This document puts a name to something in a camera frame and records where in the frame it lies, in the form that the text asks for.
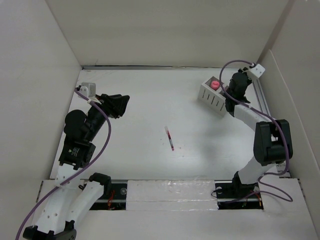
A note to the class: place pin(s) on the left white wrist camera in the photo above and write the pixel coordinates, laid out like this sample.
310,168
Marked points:
86,90

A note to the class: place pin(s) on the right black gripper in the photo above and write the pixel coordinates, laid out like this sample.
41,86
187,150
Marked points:
243,70

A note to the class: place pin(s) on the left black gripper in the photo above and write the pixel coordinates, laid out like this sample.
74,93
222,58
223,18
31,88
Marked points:
114,105

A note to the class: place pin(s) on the purple tipped pen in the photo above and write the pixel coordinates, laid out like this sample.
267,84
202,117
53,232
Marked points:
169,138

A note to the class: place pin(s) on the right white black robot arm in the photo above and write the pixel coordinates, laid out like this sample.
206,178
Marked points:
272,138

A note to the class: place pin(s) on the aluminium rail front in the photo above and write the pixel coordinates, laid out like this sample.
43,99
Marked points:
114,198

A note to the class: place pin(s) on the aluminium rail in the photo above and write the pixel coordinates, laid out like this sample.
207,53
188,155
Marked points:
282,168
114,198

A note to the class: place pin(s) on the white two-slot pen holder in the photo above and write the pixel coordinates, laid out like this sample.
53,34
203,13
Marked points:
214,99

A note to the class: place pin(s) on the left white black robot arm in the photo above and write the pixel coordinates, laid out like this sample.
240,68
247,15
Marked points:
87,135

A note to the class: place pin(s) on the pink eraser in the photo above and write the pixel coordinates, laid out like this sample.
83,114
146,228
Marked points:
215,85

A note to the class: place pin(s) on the aluminium rail right side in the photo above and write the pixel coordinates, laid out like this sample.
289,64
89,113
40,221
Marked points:
282,168

